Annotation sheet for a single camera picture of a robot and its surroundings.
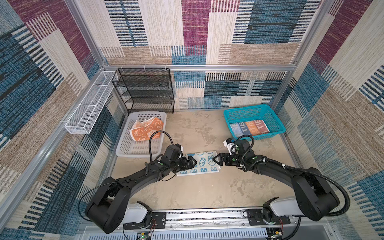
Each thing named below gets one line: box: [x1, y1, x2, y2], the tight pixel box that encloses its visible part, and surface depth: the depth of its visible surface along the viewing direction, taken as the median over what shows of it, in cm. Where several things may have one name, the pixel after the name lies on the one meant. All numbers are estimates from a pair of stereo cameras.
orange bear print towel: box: [129, 116, 164, 142], surface depth 107 cm
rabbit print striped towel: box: [230, 119, 270, 137], surface depth 108 cm
